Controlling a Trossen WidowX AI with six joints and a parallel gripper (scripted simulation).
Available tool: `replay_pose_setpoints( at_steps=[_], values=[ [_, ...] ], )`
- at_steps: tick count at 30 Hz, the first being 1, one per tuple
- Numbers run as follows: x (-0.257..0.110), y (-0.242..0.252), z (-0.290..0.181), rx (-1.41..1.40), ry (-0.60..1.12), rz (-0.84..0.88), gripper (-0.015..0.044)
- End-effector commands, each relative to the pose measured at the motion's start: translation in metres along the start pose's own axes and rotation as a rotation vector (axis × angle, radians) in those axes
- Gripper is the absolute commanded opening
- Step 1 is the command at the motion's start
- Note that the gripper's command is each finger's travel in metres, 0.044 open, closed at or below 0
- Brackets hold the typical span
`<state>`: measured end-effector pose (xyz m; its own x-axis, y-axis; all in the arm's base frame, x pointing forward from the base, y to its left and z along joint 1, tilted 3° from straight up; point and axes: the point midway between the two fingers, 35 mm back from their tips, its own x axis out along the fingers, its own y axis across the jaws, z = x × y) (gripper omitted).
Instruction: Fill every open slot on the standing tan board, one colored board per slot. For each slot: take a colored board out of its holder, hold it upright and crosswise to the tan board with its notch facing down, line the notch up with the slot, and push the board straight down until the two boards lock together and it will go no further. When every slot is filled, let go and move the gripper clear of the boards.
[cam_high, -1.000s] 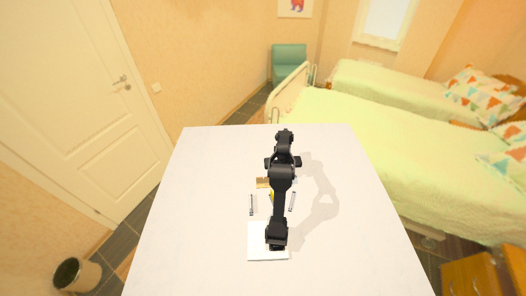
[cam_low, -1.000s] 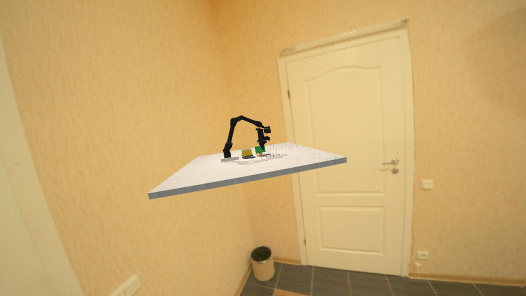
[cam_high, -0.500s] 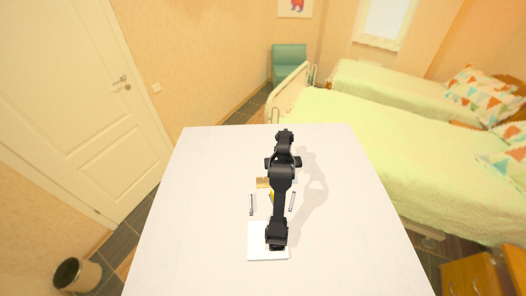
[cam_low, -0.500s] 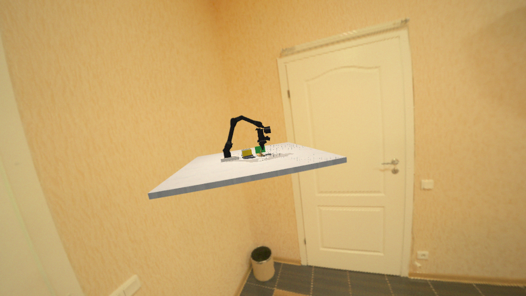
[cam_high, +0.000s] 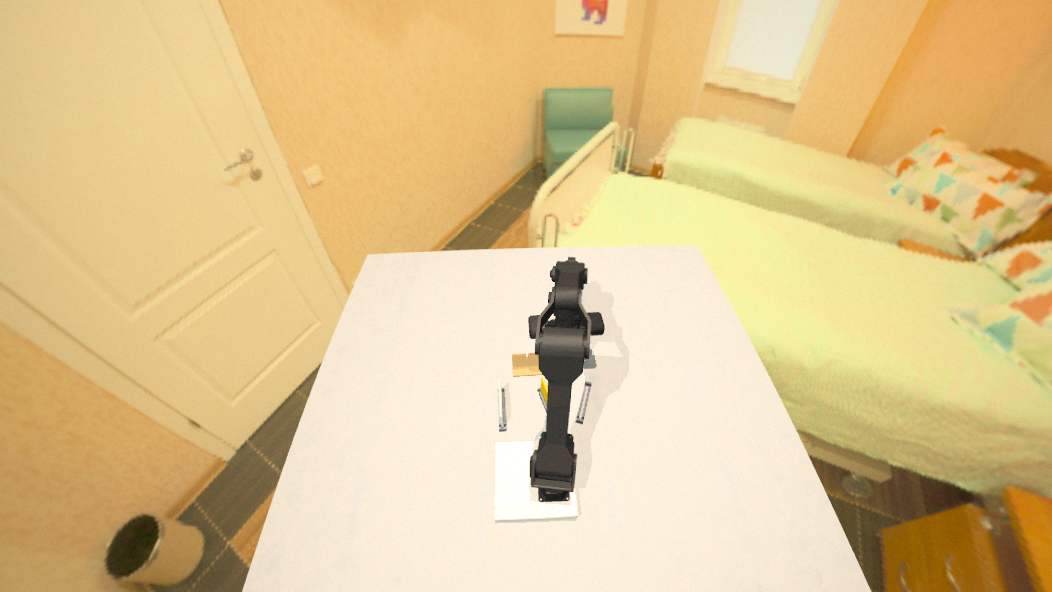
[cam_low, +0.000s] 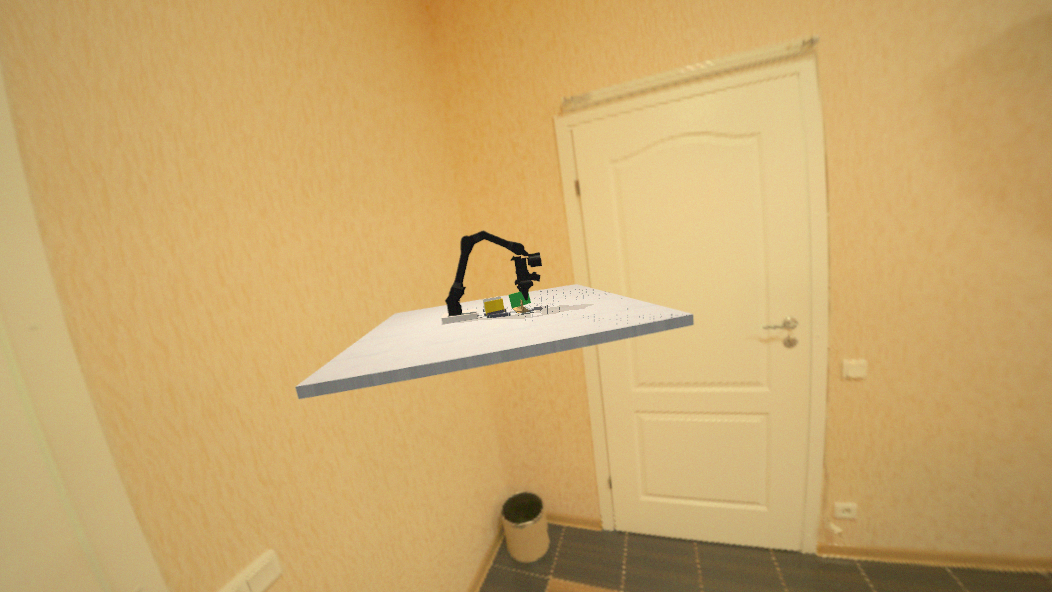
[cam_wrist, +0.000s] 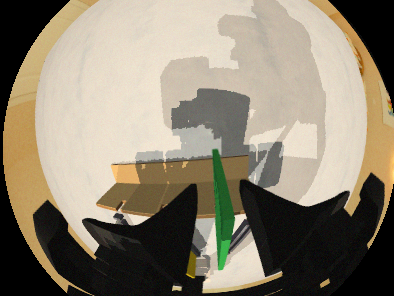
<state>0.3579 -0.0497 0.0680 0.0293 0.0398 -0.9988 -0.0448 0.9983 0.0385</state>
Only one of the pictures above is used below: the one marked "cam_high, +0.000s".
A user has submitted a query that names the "tan slotted board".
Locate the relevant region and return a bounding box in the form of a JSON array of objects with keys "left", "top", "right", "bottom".
[{"left": 512, "top": 353, "right": 543, "bottom": 377}]

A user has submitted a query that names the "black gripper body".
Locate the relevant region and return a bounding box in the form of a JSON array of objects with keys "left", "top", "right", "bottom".
[{"left": 528, "top": 309, "right": 605, "bottom": 339}]

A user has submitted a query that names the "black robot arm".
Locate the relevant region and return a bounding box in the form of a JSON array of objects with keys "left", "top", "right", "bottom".
[{"left": 529, "top": 257, "right": 591, "bottom": 502}]

